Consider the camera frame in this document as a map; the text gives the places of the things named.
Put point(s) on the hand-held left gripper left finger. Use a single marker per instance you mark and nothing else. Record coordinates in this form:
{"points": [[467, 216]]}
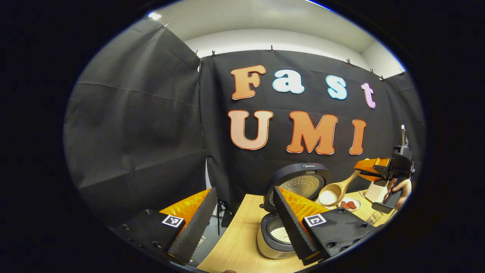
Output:
{"points": [[197, 227]]}

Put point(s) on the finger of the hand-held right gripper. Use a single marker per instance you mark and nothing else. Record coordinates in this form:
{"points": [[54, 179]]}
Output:
{"points": [[375, 177], [373, 164]]}

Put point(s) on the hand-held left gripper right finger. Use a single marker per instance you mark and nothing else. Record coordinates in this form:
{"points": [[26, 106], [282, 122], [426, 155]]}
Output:
{"points": [[291, 227]]}

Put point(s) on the white rice heap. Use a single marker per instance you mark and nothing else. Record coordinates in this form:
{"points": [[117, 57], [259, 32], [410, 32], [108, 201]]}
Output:
{"points": [[281, 235]]}

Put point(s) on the wooden spoon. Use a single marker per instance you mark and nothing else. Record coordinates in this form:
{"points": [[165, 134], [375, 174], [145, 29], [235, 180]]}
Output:
{"points": [[341, 189]]}

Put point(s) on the clear chopstick holder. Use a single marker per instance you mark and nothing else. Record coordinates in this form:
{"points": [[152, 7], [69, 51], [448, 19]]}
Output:
{"points": [[374, 218]]}

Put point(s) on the black rice cooker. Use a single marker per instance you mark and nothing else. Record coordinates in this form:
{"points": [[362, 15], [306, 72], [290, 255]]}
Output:
{"points": [[303, 168]]}

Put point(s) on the white toaster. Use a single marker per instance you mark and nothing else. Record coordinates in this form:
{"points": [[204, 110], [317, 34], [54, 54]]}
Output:
{"points": [[375, 193]]}

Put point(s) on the black tripod stand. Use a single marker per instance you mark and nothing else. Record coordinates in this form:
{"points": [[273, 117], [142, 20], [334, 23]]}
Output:
{"points": [[219, 216]]}

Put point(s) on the red meat piece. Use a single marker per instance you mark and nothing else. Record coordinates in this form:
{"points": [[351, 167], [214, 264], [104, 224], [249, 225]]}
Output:
{"points": [[344, 205], [351, 205]]}

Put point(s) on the white round plate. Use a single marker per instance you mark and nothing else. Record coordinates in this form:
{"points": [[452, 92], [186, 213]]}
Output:
{"points": [[348, 209]]}

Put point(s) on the black backdrop cloth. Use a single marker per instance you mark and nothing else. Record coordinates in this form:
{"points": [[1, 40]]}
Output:
{"points": [[132, 132]]}

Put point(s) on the row of small cloth clips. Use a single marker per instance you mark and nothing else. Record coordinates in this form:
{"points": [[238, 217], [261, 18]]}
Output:
{"points": [[271, 49]]}

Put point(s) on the ceiling light strip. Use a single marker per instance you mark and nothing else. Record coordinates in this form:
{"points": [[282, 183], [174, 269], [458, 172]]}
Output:
{"points": [[154, 16]]}

